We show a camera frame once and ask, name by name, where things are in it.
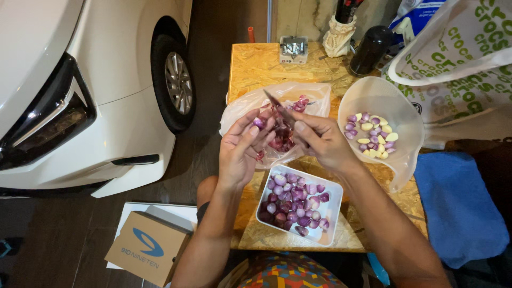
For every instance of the person's right hand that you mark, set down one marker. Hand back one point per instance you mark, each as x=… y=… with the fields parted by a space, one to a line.
x=328 y=144

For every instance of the person's left hand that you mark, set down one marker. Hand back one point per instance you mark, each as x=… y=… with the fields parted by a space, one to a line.
x=234 y=156

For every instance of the single purple shallot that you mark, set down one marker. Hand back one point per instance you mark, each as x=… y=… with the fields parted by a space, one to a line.
x=260 y=122

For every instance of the small paring knife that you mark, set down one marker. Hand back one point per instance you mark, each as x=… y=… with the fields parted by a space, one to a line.
x=276 y=106

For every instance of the pile of red shallot peels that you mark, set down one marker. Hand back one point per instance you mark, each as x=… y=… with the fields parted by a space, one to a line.
x=283 y=138

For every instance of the person's bare knee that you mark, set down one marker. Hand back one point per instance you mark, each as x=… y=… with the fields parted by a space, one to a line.
x=206 y=192

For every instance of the heap of peeled shallots and garlic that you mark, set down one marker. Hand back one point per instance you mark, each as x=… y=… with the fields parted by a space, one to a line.
x=374 y=136

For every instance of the clear plastic bag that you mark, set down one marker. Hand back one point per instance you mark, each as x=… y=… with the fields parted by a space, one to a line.
x=244 y=104

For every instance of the white square dish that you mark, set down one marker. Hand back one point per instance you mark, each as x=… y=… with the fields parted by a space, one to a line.
x=334 y=208

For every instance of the heap of unpeeled purple shallots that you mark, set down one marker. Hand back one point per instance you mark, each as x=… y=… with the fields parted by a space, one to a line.
x=294 y=204

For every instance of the translucent plastic bowl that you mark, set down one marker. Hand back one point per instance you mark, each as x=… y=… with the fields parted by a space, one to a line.
x=404 y=120

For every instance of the car wheel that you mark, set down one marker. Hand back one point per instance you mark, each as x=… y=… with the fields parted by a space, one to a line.
x=174 y=82

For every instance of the bunch of cigarette butts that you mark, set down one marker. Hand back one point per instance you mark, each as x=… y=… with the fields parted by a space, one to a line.
x=293 y=48

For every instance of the black plastic jar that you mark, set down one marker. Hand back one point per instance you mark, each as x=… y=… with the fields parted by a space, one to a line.
x=370 y=50

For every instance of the beige cloth pouch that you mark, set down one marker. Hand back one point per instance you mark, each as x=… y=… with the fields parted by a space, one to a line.
x=338 y=38

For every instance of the orange pipe stub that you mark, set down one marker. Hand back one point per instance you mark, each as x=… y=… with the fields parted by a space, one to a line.
x=251 y=35

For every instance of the brown cardboard box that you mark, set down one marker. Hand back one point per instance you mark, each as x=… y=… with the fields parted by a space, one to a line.
x=148 y=248

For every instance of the person's colourful patterned shorts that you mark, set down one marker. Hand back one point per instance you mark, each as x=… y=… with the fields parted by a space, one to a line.
x=286 y=272

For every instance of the grey metal strip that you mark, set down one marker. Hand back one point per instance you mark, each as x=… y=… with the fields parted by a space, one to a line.
x=269 y=20

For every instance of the blue plastic object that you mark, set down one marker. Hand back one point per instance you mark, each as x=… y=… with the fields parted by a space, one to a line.
x=379 y=271

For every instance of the blue cloth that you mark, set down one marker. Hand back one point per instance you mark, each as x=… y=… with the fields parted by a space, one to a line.
x=460 y=208

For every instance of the blue and white plastic bag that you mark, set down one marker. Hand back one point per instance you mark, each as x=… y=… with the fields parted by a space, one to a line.
x=420 y=16

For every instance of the white tote bag green print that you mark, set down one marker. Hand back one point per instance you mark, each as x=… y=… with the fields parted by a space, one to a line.
x=468 y=68

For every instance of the white car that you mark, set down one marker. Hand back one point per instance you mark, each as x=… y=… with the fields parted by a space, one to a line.
x=60 y=80

